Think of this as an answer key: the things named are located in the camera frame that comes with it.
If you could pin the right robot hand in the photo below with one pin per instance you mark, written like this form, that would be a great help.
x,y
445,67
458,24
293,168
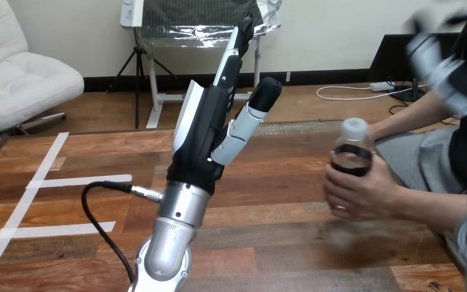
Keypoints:
x,y
439,16

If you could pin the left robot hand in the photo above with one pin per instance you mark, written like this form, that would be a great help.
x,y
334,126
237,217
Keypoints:
x,y
197,133

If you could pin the person's hand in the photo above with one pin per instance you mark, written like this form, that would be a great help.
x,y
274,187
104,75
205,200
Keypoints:
x,y
358,193

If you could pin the clear water bottle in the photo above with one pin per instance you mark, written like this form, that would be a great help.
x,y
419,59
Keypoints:
x,y
352,149

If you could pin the person's forearm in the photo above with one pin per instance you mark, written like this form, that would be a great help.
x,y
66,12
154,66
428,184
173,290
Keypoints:
x,y
431,207
410,115

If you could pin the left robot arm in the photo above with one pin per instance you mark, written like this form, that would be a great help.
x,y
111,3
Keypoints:
x,y
171,241

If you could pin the person's body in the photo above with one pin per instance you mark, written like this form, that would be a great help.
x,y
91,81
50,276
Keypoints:
x,y
423,161

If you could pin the white desk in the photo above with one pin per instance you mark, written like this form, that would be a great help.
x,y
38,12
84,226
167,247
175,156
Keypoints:
x,y
155,92

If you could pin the dark screen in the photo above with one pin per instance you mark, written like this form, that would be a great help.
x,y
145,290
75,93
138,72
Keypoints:
x,y
394,56

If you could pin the black tripod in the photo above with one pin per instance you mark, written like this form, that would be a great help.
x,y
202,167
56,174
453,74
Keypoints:
x,y
138,76

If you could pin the white power strip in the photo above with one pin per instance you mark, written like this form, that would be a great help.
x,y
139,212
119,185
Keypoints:
x,y
381,86

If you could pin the foil sheet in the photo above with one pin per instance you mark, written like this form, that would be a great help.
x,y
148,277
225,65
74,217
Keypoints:
x,y
197,24

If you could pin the white cushioned chair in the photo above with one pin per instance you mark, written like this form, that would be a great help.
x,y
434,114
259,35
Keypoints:
x,y
12,84

